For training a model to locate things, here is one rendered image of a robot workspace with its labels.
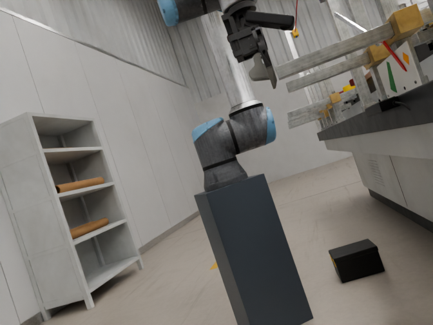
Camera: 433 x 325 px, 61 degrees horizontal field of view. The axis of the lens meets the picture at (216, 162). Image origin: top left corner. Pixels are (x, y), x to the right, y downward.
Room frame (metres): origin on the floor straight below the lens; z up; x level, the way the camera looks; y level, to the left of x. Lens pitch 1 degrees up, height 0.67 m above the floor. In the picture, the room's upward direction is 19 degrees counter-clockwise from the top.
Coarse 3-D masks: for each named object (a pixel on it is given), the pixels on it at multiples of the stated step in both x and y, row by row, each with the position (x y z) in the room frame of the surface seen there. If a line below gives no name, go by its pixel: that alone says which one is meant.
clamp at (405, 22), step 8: (408, 8) 0.78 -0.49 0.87; (416, 8) 0.78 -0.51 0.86; (392, 16) 0.80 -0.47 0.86; (400, 16) 0.78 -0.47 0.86; (408, 16) 0.78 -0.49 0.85; (416, 16) 0.78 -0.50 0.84; (384, 24) 0.86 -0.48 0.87; (392, 24) 0.81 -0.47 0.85; (400, 24) 0.79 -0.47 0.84; (408, 24) 0.78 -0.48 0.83; (416, 24) 0.78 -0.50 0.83; (400, 32) 0.79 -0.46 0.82; (408, 32) 0.80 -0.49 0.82; (392, 40) 0.84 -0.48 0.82
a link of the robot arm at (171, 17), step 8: (160, 0) 0.98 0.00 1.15; (168, 0) 0.97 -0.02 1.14; (176, 0) 0.97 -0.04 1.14; (184, 0) 0.97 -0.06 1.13; (192, 0) 0.98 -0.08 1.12; (200, 0) 0.98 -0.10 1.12; (160, 8) 1.01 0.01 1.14; (168, 8) 0.98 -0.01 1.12; (176, 8) 0.98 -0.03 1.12; (184, 8) 0.98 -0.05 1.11; (192, 8) 0.99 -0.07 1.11; (200, 8) 0.99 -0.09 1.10; (168, 16) 0.99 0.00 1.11; (176, 16) 0.99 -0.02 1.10; (184, 16) 1.00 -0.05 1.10; (192, 16) 1.01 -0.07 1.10; (168, 24) 1.01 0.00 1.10; (176, 24) 1.02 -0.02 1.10
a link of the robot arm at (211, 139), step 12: (216, 120) 1.48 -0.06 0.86; (228, 120) 1.52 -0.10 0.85; (192, 132) 1.51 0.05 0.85; (204, 132) 1.47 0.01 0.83; (216, 132) 1.47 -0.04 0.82; (228, 132) 1.47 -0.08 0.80; (204, 144) 1.47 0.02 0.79; (216, 144) 1.47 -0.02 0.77; (228, 144) 1.47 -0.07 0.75; (204, 156) 1.48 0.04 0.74; (216, 156) 1.47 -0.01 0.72; (228, 156) 1.48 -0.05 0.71
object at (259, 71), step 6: (258, 54) 0.87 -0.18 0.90; (258, 60) 0.87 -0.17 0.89; (258, 66) 0.87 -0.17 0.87; (264, 66) 0.87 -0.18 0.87; (270, 66) 0.86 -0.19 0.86; (252, 72) 0.88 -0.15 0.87; (258, 72) 0.88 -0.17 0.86; (264, 72) 0.87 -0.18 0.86; (270, 72) 0.87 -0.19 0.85; (252, 78) 0.88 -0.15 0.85; (258, 78) 0.88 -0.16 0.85; (270, 78) 0.87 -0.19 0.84
